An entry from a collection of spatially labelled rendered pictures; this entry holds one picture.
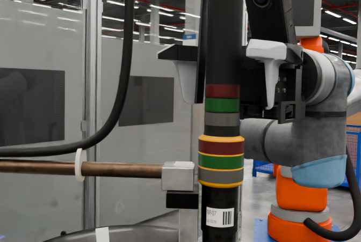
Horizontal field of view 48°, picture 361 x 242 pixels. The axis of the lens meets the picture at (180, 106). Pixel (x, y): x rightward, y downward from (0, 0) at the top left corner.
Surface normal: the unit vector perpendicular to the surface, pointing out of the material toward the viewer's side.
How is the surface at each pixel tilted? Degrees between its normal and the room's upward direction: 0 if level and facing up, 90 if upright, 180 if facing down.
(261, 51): 90
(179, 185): 90
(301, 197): 90
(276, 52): 90
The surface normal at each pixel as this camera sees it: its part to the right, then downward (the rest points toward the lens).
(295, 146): -0.84, -0.05
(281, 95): 0.79, 0.05
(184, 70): 0.55, 0.12
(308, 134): -0.65, 0.03
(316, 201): -0.21, 0.04
